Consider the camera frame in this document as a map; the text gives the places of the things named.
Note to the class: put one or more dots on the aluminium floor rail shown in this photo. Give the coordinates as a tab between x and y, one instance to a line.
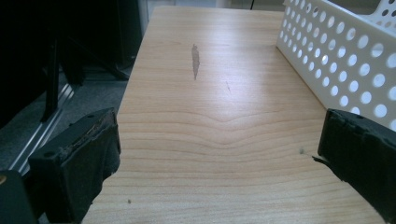
43	130

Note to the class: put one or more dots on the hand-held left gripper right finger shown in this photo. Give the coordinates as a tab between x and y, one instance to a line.
361	149

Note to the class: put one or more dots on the black metal stand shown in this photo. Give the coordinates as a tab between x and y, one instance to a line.
53	81

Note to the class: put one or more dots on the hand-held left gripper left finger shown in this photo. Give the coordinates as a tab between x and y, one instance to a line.
74	161

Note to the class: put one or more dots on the white perforated plastic basket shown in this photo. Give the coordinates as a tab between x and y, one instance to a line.
339	53

